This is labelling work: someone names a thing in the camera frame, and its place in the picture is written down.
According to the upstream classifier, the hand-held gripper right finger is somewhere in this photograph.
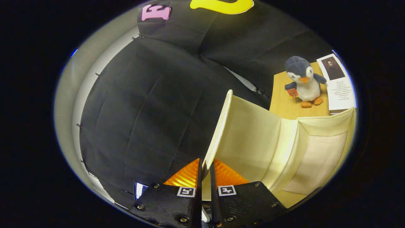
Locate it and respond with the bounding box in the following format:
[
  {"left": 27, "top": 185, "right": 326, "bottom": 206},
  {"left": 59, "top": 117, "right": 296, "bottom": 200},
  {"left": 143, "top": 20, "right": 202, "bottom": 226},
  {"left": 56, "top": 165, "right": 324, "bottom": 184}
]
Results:
[{"left": 209, "top": 160, "right": 288, "bottom": 228}]

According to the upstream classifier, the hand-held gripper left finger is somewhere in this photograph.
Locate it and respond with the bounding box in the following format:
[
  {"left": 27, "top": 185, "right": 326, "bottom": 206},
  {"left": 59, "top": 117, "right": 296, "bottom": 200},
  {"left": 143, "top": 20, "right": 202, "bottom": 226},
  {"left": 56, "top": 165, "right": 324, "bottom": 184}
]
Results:
[{"left": 128, "top": 158, "right": 203, "bottom": 228}]

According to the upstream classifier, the beige fabric storage box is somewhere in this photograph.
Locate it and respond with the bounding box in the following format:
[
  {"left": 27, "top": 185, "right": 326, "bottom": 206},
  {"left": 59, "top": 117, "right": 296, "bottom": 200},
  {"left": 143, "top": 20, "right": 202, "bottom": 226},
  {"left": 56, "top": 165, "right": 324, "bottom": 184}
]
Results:
[{"left": 202, "top": 89, "right": 356, "bottom": 209}]

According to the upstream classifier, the black backdrop cloth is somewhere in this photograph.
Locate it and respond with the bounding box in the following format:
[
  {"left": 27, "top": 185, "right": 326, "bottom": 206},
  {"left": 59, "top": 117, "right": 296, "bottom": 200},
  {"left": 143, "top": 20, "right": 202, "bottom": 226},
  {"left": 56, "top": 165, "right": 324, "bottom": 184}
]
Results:
[{"left": 79, "top": 0, "right": 336, "bottom": 209}]

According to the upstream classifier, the penguin plush toy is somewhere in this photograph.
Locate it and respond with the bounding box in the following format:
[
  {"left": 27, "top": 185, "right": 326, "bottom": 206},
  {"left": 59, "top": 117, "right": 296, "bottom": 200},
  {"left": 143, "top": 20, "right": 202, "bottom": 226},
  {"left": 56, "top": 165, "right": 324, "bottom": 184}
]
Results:
[{"left": 284, "top": 56, "right": 327, "bottom": 108}]

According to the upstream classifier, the white book with portrait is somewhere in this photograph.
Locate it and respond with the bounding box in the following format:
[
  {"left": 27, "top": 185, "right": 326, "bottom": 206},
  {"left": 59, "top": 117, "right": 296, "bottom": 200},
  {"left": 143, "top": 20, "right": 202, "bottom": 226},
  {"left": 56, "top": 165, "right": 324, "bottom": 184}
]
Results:
[{"left": 316, "top": 54, "right": 357, "bottom": 111}]

